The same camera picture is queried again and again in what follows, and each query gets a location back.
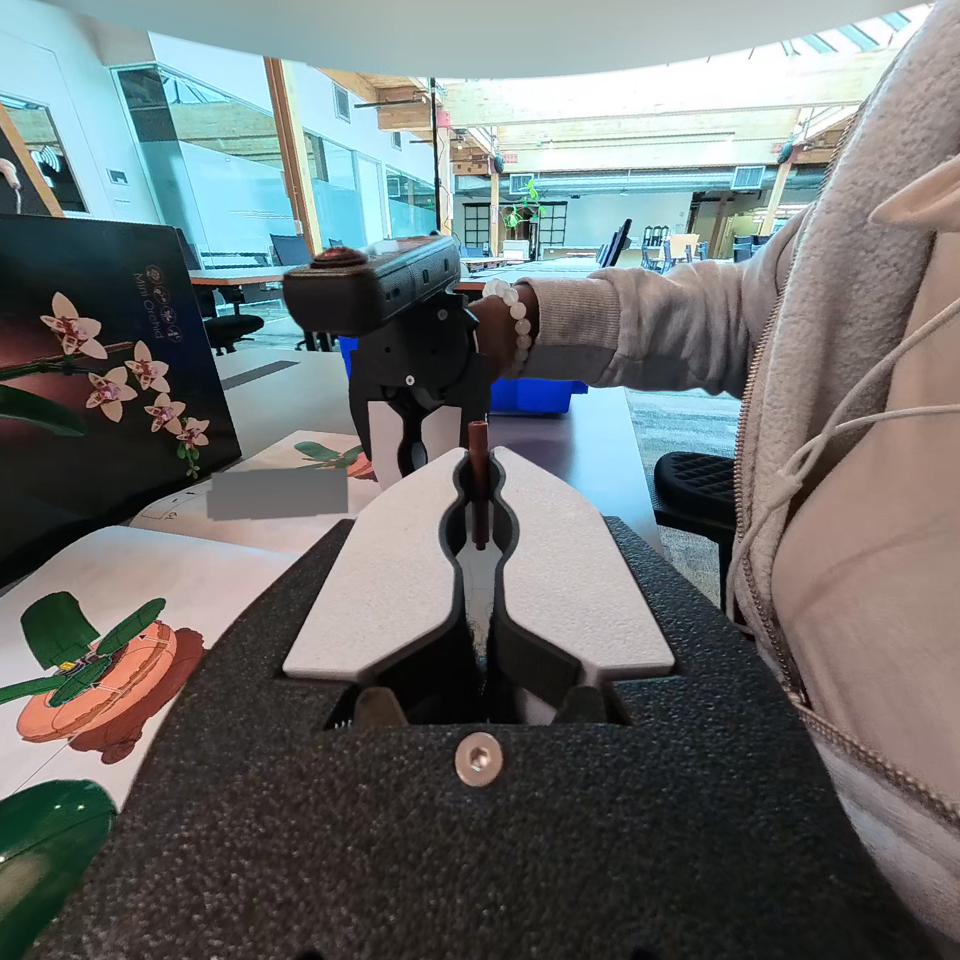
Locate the open instruction booklet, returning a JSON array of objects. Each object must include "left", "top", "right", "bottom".
[{"left": 0, "top": 429, "right": 384, "bottom": 811}]

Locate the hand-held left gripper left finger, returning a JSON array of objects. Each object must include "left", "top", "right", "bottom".
[{"left": 283, "top": 447, "right": 460, "bottom": 684}]

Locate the white hoodie drawstring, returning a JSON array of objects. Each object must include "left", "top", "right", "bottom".
[{"left": 723, "top": 296, "right": 960, "bottom": 601}]

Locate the white bead bracelet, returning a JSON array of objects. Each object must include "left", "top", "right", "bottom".
[{"left": 482, "top": 277, "right": 535, "bottom": 380}]

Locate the blue plastic bin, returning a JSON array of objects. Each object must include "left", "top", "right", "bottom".
[{"left": 337, "top": 335, "right": 590, "bottom": 417}]

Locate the person's right hand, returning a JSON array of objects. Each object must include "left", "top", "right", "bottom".
[{"left": 476, "top": 294, "right": 522, "bottom": 381}]

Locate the wooden top office desk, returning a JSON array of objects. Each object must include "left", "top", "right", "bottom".
[{"left": 187, "top": 264, "right": 301, "bottom": 301}]

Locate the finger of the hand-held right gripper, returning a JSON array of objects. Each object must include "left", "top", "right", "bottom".
[
  {"left": 418, "top": 405, "right": 465, "bottom": 470},
  {"left": 371, "top": 401, "right": 412, "bottom": 490}
]

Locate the grey desk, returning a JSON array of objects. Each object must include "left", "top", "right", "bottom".
[{"left": 127, "top": 348, "right": 667, "bottom": 560}]

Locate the dark orchid toy set box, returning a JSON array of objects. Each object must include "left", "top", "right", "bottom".
[{"left": 0, "top": 213, "right": 243, "bottom": 590}]

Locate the toy brick flower pot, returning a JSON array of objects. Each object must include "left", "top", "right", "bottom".
[{"left": 0, "top": 778, "right": 120, "bottom": 960}]

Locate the green hanging plant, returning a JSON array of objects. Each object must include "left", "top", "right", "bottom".
[{"left": 502, "top": 178, "right": 543, "bottom": 228}]

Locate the dark computer monitor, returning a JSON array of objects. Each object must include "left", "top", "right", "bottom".
[{"left": 598, "top": 219, "right": 635, "bottom": 269}]

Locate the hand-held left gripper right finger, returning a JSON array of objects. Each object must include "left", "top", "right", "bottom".
[{"left": 493, "top": 446, "right": 676, "bottom": 685}]

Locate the brown toy stem rod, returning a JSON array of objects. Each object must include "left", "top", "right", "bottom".
[{"left": 467, "top": 420, "right": 492, "bottom": 552}]

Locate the black office chair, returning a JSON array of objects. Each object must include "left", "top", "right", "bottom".
[{"left": 196, "top": 285, "right": 265, "bottom": 355}]

